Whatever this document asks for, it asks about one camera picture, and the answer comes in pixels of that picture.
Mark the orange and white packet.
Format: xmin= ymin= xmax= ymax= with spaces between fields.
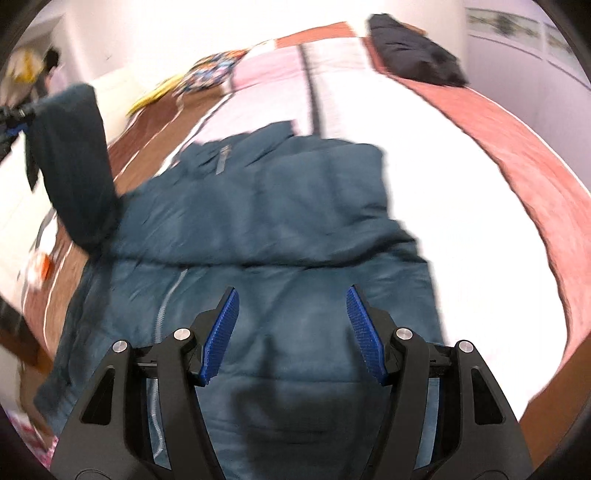
xmin=25 ymin=251 xmax=54 ymax=289

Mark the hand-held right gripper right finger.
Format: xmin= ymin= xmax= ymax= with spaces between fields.
xmin=345 ymin=284 xmax=533 ymax=480

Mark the pink white brown blanket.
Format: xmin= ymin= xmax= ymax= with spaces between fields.
xmin=18 ymin=21 xmax=591 ymax=468

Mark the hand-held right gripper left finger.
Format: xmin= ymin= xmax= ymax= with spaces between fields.
xmin=50 ymin=285 xmax=240 ymax=480

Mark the black garment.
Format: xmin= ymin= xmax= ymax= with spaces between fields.
xmin=367 ymin=14 xmax=470 ymax=88

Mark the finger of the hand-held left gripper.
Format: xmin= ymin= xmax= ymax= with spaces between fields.
xmin=0 ymin=102 xmax=47 ymax=138

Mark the teal puffer jacket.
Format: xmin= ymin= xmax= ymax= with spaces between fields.
xmin=25 ymin=83 xmax=447 ymax=480

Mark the yellow cloth item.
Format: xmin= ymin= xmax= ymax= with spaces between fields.
xmin=126 ymin=76 xmax=184 ymax=116

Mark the colourful patterned cloth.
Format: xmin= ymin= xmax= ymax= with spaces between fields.
xmin=173 ymin=51 xmax=253 ymax=96

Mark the yellow and white bag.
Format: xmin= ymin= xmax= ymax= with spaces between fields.
xmin=4 ymin=48 xmax=41 ymax=86

